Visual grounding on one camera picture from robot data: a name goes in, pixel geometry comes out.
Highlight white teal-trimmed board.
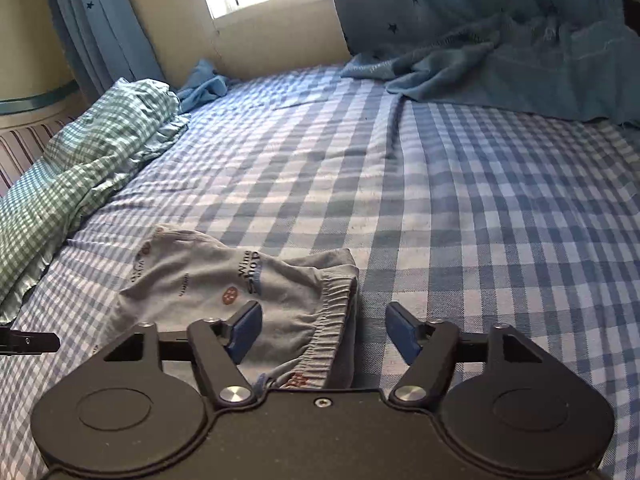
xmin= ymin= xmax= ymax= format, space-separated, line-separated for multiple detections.
xmin=0 ymin=77 xmax=80 ymax=132

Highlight green checked quilt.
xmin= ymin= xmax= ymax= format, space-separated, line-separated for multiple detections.
xmin=0 ymin=78 xmax=192 ymax=322

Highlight grey printed pants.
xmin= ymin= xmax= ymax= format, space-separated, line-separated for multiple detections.
xmin=92 ymin=224 xmax=361 ymax=391

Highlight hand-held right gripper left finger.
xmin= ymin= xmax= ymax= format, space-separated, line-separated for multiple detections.
xmin=102 ymin=301 xmax=255 ymax=407

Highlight small blue cloth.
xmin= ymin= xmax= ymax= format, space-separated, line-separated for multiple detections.
xmin=176 ymin=58 xmax=232 ymax=114

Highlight blue towel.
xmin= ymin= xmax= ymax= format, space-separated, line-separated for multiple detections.
xmin=340 ymin=14 xmax=508 ymax=107

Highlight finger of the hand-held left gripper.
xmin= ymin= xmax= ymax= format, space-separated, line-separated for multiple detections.
xmin=0 ymin=327 xmax=62 ymax=357

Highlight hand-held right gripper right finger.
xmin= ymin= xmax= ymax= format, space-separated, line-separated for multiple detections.
xmin=385 ymin=302 xmax=545 ymax=409

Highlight blue checked bed sheet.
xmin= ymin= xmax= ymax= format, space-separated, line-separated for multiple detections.
xmin=0 ymin=62 xmax=640 ymax=480

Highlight striped fabric headboard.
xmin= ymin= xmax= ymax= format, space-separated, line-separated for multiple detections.
xmin=0 ymin=114 xmax=77 ymax=197

